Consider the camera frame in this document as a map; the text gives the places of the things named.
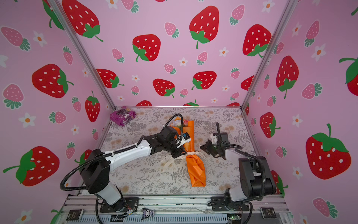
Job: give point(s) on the purple plastic snack bag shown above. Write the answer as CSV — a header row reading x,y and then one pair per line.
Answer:
x,y
122,117

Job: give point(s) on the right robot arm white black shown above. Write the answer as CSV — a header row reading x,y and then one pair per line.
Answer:
x,y
256,180

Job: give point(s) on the black label plate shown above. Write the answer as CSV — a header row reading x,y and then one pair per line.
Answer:
x,y
74,215
268,213

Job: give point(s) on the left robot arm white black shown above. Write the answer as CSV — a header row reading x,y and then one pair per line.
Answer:
x,y
95,172

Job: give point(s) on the left black label plate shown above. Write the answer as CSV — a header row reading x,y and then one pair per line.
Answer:
x,y
74,215

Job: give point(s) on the right black label plate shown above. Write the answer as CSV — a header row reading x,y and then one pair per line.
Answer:
x,y
268,213

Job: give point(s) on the fake pink rose stem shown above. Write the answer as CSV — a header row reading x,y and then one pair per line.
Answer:
x,y
186,123

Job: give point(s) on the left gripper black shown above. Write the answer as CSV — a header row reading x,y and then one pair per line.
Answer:
x,y
179,152

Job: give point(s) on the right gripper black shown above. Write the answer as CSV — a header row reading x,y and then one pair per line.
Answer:
x,y
206,147

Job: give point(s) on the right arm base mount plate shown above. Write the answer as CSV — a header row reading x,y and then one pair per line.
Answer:
x,y
222,204

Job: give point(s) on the white ribbon strip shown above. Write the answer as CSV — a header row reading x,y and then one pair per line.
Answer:
x,y
184,156

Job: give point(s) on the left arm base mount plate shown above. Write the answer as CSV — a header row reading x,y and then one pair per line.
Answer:
x,y
122,205

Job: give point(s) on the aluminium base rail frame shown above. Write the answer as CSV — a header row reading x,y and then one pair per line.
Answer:
x,y
175,209

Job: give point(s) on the small purple figure charm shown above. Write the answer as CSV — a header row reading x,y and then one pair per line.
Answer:
x,y
147,213

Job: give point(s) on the orange wrapping paper sheet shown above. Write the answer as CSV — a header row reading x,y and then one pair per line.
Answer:
x,y
196,179

